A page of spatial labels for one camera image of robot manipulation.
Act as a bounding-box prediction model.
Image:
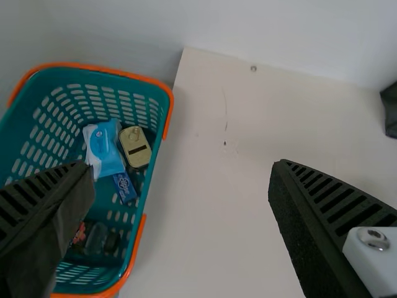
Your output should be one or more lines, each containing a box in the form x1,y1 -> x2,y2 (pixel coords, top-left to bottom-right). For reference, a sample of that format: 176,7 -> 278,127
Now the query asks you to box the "small blue box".
112,172 -> 138,205

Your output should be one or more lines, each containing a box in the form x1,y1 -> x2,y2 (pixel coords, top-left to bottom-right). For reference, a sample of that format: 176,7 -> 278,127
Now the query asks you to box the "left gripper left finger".
0,160 -> 96,298

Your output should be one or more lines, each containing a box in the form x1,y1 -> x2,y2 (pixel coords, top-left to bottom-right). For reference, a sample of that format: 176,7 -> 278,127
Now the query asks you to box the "gold rectangular tin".
118,125 -> 153,170

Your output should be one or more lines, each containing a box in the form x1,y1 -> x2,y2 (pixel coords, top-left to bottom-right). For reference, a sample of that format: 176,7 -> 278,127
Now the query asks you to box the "teal shopping basket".
0,61 -> 174,297

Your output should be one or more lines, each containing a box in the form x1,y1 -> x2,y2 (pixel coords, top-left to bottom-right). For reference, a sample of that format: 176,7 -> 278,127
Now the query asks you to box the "dark coffee bottle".
71,220 -> 122,257

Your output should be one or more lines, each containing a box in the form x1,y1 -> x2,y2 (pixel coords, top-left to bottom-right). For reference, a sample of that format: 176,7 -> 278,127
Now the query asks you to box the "blue white wet wipes pack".
82,118 -> 126,183

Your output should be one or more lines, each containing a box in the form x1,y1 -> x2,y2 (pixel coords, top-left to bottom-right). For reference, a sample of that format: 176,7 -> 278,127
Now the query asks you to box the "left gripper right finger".
268,158 -> 397,298

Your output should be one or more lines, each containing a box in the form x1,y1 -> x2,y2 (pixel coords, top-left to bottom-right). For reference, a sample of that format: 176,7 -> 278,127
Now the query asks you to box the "dark grey bag with straps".
380,81 -> 397,139

